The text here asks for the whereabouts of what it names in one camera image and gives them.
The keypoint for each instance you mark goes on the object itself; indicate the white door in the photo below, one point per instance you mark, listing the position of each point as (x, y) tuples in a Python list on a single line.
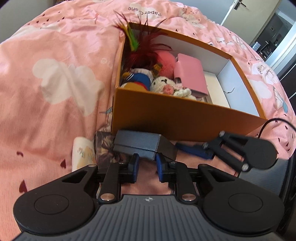
[(233, 14)]

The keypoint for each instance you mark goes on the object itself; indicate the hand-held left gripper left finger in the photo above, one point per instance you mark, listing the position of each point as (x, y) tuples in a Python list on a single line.
[(135, 168)]

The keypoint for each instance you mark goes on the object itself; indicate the white crocheted bunny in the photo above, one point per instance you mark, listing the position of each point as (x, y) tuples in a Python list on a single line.
[(160, 84)]

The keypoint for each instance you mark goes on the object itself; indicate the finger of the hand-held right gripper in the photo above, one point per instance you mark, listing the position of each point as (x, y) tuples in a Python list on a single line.
[(194, 150)]

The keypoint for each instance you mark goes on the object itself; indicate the small black box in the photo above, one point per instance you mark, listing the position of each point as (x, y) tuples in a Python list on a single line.
[(136, 141)]

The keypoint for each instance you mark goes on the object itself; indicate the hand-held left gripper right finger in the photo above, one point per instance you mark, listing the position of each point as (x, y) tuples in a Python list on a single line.
[(159, 169)]

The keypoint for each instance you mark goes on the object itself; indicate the colourful feather toy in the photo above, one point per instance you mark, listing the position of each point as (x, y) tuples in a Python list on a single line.
[(143, 53)]

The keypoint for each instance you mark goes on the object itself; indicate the pink card wallet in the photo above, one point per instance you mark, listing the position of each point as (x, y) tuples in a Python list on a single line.
[(187, 74)]

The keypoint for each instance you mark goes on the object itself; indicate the blue and white doll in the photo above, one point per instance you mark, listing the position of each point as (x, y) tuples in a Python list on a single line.
[(138, 78)]

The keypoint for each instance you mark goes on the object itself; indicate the pink fluffy pompom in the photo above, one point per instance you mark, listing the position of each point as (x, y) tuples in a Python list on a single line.
[(167, 63)]

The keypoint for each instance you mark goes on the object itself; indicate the orange cardboard box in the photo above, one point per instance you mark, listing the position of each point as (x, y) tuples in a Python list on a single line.
[(173, 120)]

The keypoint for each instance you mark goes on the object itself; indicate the pink printed blanket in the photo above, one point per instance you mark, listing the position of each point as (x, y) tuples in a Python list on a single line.
[(46, 92)]

